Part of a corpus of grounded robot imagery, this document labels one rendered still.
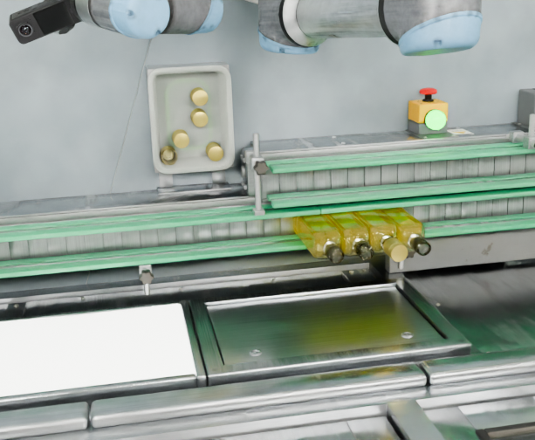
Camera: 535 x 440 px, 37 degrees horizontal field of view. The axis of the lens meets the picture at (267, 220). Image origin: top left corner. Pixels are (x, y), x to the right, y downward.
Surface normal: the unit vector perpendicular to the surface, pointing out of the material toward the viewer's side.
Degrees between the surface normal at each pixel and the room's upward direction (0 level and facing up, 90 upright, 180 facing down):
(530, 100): 90
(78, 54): 0
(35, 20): 23
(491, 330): 91
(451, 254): 0
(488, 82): 0
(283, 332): 90
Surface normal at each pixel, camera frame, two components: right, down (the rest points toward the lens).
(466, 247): 0.18, 0.28
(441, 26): -0.20, 0.26
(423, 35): -0.58, 0.23
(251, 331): -0.03, -0.96
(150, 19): 0.66, 0.31
